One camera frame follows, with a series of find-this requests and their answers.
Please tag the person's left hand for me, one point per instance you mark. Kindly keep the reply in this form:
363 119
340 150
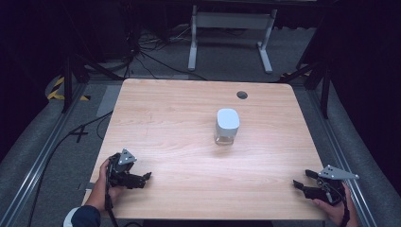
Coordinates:
102 189

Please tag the yellow black floor tape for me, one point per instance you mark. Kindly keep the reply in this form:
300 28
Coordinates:
56 94

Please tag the clear glass jar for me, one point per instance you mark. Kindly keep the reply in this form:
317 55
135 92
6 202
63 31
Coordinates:
225 136

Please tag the round black table grommet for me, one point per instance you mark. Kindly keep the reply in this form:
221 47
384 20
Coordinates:
242 95

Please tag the white jar lid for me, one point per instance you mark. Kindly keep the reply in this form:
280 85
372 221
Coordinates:
228 118

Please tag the white metal table frame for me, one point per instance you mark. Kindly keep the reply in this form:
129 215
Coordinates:
231 20

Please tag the black metal stand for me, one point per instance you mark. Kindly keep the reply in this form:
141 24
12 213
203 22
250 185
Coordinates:
67 83
324 91

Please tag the aluminium floor rail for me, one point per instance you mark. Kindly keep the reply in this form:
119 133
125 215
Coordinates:
41 157
343 157

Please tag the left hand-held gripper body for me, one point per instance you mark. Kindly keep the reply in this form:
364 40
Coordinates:
123 176

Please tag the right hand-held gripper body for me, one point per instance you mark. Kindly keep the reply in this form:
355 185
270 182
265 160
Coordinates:
327 189

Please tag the person's right hand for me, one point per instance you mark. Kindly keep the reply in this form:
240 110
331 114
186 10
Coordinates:
335 213

